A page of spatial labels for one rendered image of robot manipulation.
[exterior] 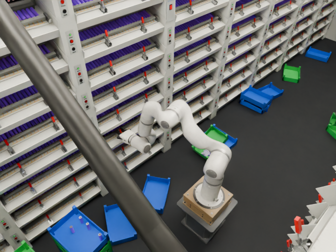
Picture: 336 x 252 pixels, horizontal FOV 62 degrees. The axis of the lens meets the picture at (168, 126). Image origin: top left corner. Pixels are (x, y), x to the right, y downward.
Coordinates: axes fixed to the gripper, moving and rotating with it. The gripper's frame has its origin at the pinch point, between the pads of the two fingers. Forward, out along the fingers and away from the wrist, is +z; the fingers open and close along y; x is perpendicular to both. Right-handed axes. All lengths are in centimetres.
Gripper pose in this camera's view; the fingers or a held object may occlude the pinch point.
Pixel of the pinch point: (120, 131)
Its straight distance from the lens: 214.1
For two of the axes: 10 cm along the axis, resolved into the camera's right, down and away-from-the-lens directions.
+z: -6.9, -3.7, 6.2
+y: 7.2, -4.7, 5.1
